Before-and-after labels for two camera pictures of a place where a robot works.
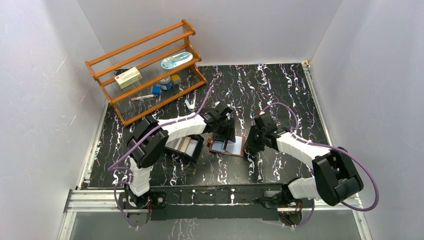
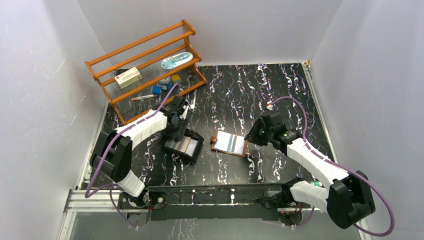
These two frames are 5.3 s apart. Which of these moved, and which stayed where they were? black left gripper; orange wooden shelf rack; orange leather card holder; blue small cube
Moved: black left gripper
Stayed: orange wooden shelf rack; blue small cube; orange leather card holder
